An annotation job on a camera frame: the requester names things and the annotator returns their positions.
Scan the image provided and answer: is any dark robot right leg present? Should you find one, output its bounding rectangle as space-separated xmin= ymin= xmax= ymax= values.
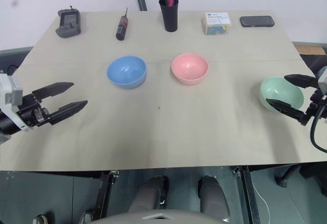
xmin=198 ymin=175 xmax=228 ymax=216

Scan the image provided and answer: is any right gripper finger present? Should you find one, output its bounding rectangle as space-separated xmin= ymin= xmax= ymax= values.
xmin=284 ymin=74 xmax=320 ymax=89
xmin=265 ymin=98 xmax=307 ymax=127

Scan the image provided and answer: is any blue bowl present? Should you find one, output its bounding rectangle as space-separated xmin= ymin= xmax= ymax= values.
xmin=106 ymin=55 xmax=148 ymax=89

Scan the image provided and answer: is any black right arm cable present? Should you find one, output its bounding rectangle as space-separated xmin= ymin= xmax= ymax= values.
xmin=310 ymin=103 xmax=327 ymax=154

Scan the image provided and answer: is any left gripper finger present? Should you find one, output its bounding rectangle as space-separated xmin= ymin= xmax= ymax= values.
xmin=49 ymin=100 xmax=88 ymax=126
xmin=31 ymin=82 xmax=75 ymax=102

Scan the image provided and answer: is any black screwdriver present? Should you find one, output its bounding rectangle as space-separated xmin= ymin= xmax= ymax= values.
xmin=115 ymin=7 xmax=129 ymax=41

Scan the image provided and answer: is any brown cardboard box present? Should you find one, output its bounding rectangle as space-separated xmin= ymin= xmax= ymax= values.
xmin=293 ymin=43 xmax=327 ymax=55

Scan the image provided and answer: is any black smartphone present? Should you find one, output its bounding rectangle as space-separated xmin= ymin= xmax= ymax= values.
xmin=239 ymin=15 xmax=275 ymax=28

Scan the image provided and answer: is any clear box of coloured pins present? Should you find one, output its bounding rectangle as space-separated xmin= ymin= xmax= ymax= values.
xmin=203 ymin=12 xmax=232 ymax=36

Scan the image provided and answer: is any caster wheel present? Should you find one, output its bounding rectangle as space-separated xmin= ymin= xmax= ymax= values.
xmin=33 ymin=215 xmax=50 ymax=224

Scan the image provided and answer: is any white floor cable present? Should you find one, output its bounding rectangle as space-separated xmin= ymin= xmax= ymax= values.
xmin=252 ymin=183 xmax=271 ymax=224

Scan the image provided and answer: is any grey robot torso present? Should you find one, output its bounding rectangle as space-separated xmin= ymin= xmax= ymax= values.
xmin=88 ymin=209 xmax=232 ymax=224

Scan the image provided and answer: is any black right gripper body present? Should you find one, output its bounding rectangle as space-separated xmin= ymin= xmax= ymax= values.
xmin=305 ymin=87 xmax=327 ymax=127

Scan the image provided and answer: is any black table leg frame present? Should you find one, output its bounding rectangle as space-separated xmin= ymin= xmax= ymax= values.
xmin=233 ymin=166 xmax=261 ymax=224
xmin=94 ymin=170 xmax=120 ymax=221

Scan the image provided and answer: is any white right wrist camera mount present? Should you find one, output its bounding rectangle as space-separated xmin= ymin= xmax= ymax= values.
xmin=316 ymin=66 xmax=327 ymax=102

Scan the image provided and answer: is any grey desktop device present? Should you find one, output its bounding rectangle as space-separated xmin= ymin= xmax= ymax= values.
xmin=55 ymin=5 xmax=82 ymax=39

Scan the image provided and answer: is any black pen cup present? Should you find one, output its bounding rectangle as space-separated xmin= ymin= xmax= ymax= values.
xmin=158 ymin=0 xmax=179 ymax=33

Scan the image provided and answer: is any pink bowl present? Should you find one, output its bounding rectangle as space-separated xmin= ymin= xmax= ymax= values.
xmin=171 ymin=53 xmax=209 ymax=85

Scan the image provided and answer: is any green bowl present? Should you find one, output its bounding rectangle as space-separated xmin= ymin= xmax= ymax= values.
xmin=259 ymin=77 xmax=305 ymax=112

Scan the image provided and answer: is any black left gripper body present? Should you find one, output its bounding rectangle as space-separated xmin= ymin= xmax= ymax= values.
xmin=16 ymin=93 xmax=52 ymax=128

